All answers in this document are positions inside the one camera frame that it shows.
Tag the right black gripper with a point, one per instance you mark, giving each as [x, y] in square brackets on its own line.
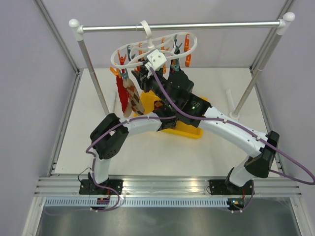
[142, 78]

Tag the brown argyle sock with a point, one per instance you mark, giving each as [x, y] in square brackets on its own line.
[133, 97]

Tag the dark argyle sock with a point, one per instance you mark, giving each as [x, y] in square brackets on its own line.
[158, 104]
[175, 65]

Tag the beige argyle sock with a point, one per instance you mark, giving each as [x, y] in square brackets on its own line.
[126, 109]

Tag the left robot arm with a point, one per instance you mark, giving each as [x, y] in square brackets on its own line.
[107, 140]

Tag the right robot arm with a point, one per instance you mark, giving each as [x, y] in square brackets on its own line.
[178, 100]

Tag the red sock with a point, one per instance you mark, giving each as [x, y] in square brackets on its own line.
[122, 92]

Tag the hanging dark argyle sock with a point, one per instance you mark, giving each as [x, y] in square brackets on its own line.
[175, 65]

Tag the black sock at rear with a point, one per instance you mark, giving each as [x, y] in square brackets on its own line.
[177, 51]

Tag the yellow plastic tray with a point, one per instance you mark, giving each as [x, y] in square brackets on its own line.
[181, 129]

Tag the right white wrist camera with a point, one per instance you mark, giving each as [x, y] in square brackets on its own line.
[155, 60]

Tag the white sock hanger frame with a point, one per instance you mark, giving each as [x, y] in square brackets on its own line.
[132, 55]

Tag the white slotted cable duct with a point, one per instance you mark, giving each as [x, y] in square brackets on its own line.
[135, 202]

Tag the silver clothes rail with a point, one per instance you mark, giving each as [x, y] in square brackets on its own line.
[281, 25]

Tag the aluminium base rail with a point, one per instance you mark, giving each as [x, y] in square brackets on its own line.
[166, 186]

